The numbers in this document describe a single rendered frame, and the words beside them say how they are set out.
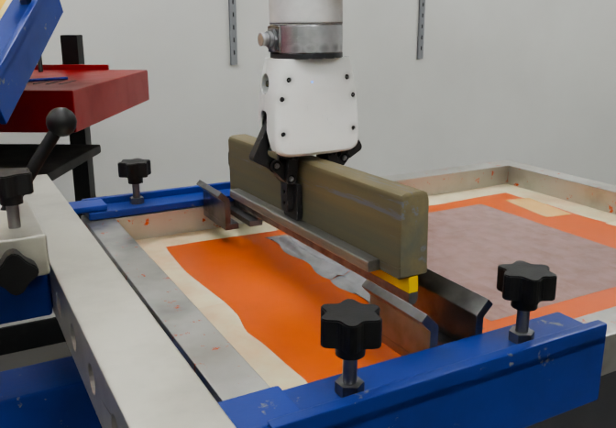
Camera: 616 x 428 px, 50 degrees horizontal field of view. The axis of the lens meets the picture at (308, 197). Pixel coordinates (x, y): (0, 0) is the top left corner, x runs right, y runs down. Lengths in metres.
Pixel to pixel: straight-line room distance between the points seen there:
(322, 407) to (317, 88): 0.35
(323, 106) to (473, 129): 2.94
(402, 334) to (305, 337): 0.12
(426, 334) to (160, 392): 0.22
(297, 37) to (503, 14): 3.03
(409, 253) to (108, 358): 0.26
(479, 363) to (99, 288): 0.30
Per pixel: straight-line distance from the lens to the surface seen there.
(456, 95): 3.49
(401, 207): 0.56
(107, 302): 0.53
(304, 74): 0.67
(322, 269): 0.81
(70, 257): 0.63
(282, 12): 0.68
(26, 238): 0.59
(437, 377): 0.48
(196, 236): 0.94
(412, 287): 0.59
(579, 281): 0.83
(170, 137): 2.78
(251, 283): 0.77
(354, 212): 0.62
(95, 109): 1.63
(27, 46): 1.13
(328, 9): 0.67
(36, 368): 0.72
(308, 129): 0.68
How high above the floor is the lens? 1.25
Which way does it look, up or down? 15 degrees down
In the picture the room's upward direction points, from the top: straight up
